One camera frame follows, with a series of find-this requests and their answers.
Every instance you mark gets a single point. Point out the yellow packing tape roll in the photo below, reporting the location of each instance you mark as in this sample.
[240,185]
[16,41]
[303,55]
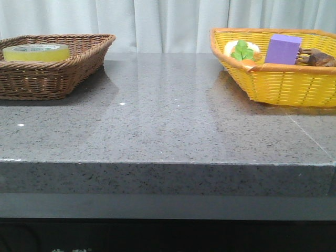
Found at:
[37,52]

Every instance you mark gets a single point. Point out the grey-white curtain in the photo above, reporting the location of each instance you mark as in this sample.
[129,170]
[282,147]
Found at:
[160,26]

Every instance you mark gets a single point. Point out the orange plush carrot toy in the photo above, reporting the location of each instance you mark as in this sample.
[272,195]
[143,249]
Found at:
[244,50]

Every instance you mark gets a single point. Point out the yellow woven plastic basket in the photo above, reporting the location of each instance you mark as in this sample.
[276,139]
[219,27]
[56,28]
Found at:
[286,85]

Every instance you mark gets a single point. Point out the purple foam cube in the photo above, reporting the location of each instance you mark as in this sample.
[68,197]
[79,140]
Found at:
[283,49]

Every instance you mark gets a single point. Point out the brown toy lion figure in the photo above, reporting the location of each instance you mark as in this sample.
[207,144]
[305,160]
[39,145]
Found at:
[315,57]

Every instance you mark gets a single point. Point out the brown wicker basket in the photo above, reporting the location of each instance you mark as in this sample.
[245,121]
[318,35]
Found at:
[52,80]

